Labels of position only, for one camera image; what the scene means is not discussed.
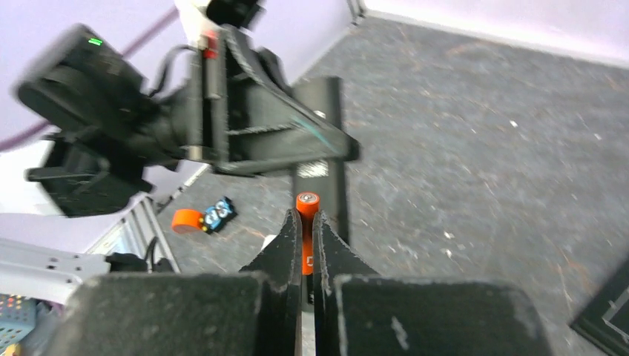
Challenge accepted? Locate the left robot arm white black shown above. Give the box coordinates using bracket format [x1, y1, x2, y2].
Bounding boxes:
[16, 24, 359, 217]

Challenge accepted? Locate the black white chessboard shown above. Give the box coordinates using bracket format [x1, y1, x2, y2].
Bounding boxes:
[570, 261, 628, 356]

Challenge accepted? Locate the blue plastic basket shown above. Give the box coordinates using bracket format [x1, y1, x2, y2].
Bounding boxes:
[0, 294, 36, 352]

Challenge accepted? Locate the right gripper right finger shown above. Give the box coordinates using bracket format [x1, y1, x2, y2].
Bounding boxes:
[312, 212, 552, 355]

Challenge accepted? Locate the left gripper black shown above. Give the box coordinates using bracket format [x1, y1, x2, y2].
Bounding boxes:
[184, 24, 360, 177]

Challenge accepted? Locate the orange battery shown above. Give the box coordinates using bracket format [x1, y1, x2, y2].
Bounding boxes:
[296, 191, 320, 276]

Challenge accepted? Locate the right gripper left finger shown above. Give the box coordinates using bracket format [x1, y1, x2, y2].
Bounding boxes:
[46, 209, 302, 356]

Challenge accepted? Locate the black remote control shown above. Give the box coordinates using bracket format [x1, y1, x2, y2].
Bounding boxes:
[290, 76, 349, 314]

